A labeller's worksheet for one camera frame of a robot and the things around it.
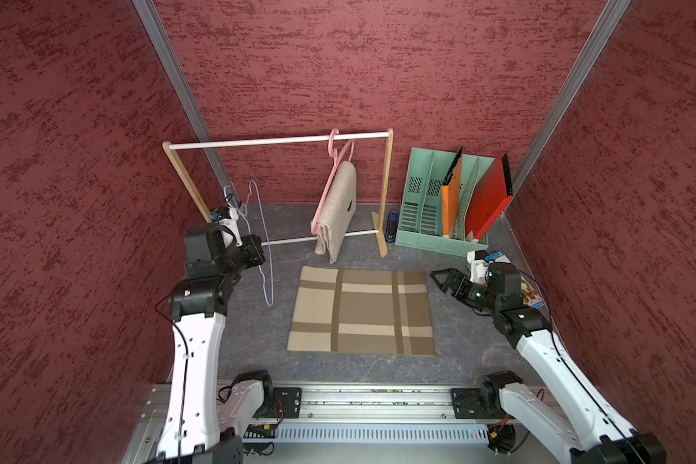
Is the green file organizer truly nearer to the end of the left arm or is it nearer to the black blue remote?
the black blue remote

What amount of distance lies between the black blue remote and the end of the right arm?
37 centimetres

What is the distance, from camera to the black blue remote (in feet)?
3.51

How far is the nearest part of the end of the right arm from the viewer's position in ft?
2.21

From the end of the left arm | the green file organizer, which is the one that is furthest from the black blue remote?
the end of the left arm
